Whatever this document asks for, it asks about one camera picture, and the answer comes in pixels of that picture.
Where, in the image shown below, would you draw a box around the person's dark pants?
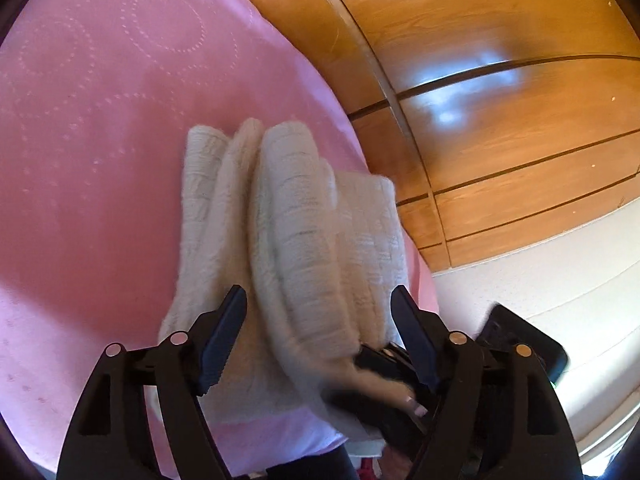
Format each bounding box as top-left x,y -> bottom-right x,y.
320,444 -> 362,480

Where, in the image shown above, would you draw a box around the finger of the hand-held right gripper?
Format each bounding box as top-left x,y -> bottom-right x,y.
354,341 -> 417,380
324,389 -> 434,463

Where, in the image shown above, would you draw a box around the person's right hand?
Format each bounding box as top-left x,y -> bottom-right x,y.
350,366 -> 430,418

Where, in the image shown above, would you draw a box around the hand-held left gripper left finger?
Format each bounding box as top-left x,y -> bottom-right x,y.
56,284 -> 248,480

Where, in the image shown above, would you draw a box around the white knitted towel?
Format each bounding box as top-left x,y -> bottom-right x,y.
145,117 -> 417,456

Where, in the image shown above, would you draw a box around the wooden wardrobe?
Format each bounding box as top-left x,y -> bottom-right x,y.
210,0 -> 640,275

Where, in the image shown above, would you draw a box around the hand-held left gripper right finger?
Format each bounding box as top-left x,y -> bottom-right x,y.
390,285 -> 584,480

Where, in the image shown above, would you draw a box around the pink bed sheet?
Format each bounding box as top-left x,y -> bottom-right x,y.
0,0 -> 442,480

